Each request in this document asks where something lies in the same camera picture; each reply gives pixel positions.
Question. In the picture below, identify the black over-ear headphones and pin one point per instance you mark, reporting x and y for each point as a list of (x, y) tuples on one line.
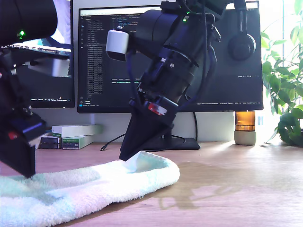
[(241, 47)]

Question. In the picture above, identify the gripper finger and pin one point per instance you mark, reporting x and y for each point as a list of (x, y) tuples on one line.
[(16, 156)]

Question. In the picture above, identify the black Huawei monitor on stand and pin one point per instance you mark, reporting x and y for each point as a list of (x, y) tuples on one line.
[(236, 89)]

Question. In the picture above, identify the green potted leafy plant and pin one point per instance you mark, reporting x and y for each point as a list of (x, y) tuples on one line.
[(284, 85)]

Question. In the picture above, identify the amber glass jar grey base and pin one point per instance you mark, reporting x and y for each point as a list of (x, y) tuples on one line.
[(243, 123)]

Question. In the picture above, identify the long white flat box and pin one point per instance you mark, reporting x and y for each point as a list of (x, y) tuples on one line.
[(75, 130)]

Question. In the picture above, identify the black monitor with terminal windows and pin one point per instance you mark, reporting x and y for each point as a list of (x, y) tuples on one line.
[(59, 89)]

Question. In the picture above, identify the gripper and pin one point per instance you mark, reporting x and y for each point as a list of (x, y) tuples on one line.
[(165, 80)]

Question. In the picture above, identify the white pastel striped tea towel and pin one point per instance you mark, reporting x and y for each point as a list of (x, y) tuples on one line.
[(82, 189)]

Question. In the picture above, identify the green and white box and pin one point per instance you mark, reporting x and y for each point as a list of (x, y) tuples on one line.
[(71, 143)]

